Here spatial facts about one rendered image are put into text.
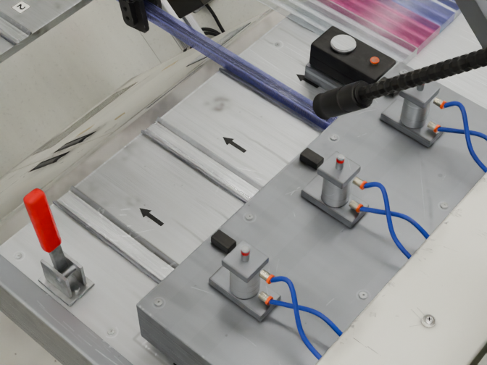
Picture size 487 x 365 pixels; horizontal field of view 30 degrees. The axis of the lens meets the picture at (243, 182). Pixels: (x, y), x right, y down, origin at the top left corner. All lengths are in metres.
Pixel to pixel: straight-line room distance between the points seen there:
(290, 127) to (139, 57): 1.15
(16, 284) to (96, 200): 0.11
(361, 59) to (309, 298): 0.27
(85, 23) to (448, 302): 1.40
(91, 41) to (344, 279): 1.33
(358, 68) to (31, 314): 0.37
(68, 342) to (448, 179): 0.33
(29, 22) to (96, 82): 0.95
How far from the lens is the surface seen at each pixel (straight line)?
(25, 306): 0.75
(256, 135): 0.85
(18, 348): 1.17
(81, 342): 0.72
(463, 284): 0.68
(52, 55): 1.90
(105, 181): 0.82
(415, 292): 0.67
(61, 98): 1.89
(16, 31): 0.98
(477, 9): 0.59
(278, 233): 0.71
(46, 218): 0.70
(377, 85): 0.56
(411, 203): 0.74
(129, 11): 0.95
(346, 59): 0.86
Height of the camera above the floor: 1.73
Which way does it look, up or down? 58 degrees down
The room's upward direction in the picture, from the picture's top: 78 degrees clockwise
